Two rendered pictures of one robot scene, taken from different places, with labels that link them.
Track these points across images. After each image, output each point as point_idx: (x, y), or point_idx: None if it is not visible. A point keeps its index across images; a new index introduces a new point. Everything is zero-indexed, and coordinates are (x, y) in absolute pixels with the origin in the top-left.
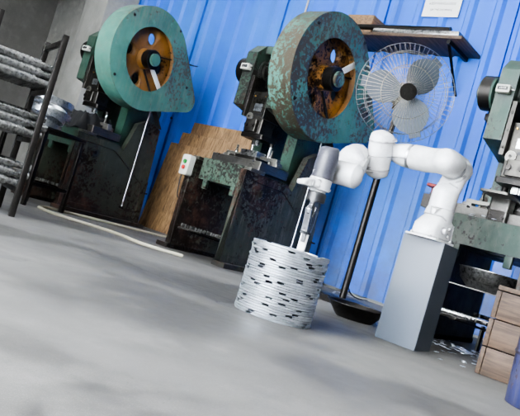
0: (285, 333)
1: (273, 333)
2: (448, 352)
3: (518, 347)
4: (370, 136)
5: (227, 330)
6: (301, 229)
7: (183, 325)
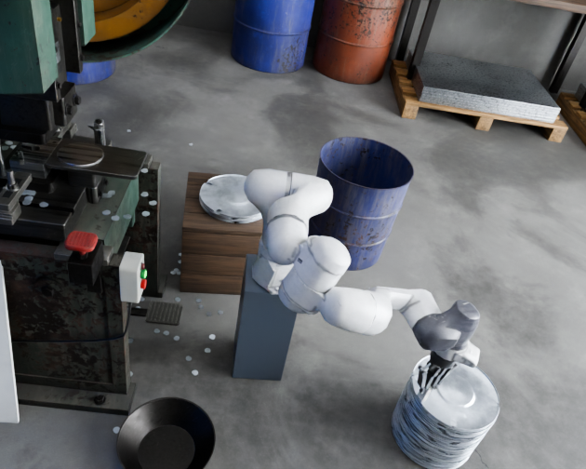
0: None
1: (494, 384)
2: (168, 333)
3: (374, 242)
4: (339, 271)
5: (552, 387)
6: (441, 382)
7: None
